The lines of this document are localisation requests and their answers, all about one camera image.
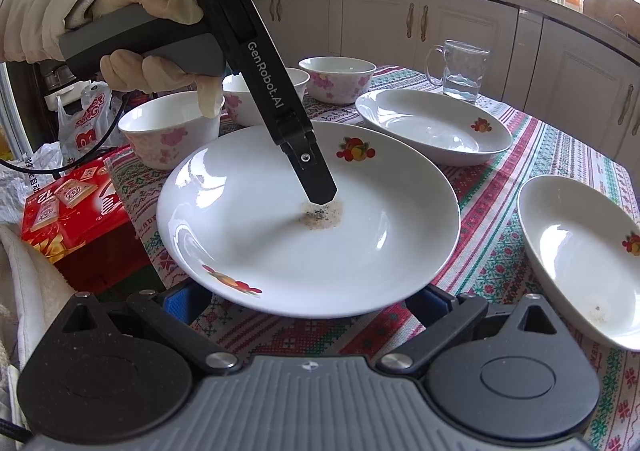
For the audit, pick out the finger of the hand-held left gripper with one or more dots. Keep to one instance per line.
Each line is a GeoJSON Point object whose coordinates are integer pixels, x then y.
{"type": "Point", "coordinates": [315, 176]}

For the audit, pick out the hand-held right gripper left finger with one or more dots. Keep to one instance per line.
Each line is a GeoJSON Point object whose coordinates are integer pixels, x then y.
{"type": "Point", "coordinates": [182, 306]}

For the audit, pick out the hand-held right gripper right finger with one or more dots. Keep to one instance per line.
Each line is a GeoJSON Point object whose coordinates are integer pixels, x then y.
{"type": "Point", "coordinates": [435, 303]}

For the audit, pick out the brown food crumbs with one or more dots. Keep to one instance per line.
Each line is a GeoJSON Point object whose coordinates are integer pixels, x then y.
{"type": "Point", "coordinates": [598, 312]}
{"type": "Point", "coordinates": [325, 218]}

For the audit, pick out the white bowl pink flowers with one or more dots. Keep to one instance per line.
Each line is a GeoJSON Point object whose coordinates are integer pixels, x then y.
{"type": "Point", "coordinates": [160, 136]}
{"type": "Point", "coordinates": [234, 106]}
{"type": "Point", "coordinates": [340, 81]}

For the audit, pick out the person's left forearm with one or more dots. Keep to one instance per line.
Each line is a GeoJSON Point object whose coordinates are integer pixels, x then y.
{"type": "Point", "coordinates": [35, 6]}

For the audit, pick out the striped patterned tablecloth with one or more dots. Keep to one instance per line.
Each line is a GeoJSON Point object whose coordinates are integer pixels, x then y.
{"type": "Point", "coordinates": [500, 216]}

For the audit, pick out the red snack box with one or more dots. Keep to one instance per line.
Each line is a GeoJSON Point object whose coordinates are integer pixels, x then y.
{"type": "Point", "coordinates": [75, 216]}

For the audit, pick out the white fleece cloth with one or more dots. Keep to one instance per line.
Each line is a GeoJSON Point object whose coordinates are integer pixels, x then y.
{"type": "Point", "coordinates": [30, 291]}

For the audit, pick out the clear glass mug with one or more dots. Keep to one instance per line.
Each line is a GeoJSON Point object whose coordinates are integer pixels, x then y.
{"type": "Point", "coordinates": [462, 76]}

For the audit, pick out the white plastic bag red print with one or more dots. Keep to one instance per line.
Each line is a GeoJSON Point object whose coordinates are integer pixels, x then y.
{"type": "Point", "coordinates": [85, 131]}

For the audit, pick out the crumpled clear plastic bag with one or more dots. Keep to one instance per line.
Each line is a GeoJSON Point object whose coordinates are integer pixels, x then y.
{"type": "Point", "coordinates": [20, 181]}

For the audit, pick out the white kitchen cabinet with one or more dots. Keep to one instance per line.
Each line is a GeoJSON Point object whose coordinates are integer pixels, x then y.
{"type": "Point", "coordinates": [475, 41]}

